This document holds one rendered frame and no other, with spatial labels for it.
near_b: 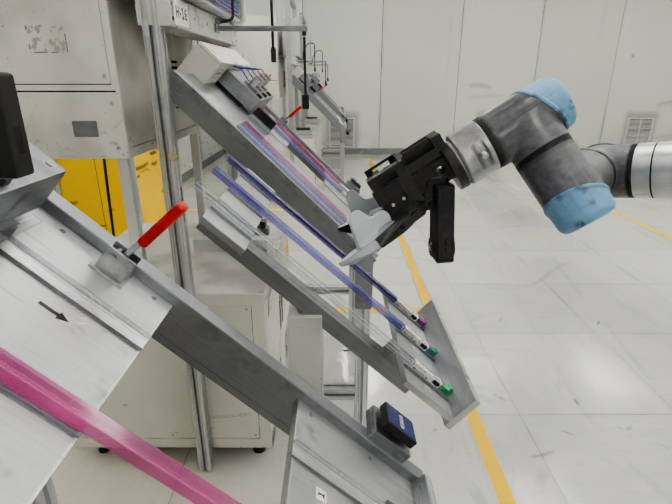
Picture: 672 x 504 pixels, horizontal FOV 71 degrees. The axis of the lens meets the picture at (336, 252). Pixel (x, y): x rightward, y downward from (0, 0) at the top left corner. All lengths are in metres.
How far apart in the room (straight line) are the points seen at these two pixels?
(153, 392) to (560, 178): 1.34
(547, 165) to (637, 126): 8.64
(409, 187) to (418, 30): 7.40
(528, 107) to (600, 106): 8.28
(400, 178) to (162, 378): 1.16
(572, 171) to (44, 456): 0.59
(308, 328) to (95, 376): 0.47
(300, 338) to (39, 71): 0.94
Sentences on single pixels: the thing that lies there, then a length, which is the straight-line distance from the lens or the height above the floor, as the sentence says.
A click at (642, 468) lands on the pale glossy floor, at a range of 1.98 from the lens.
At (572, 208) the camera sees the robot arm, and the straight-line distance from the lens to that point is 0.64.
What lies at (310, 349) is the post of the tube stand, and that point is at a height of 0.75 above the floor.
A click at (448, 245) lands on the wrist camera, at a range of 0.67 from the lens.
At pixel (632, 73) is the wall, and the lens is 9.12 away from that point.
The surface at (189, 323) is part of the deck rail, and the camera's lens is 0.55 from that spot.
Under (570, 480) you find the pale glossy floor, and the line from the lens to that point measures 1.83.
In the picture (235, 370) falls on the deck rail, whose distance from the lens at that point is 0.57.
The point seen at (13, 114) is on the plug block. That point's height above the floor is 1.19.
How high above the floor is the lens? 1.20
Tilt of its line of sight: 20 degrees down
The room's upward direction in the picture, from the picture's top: straight up
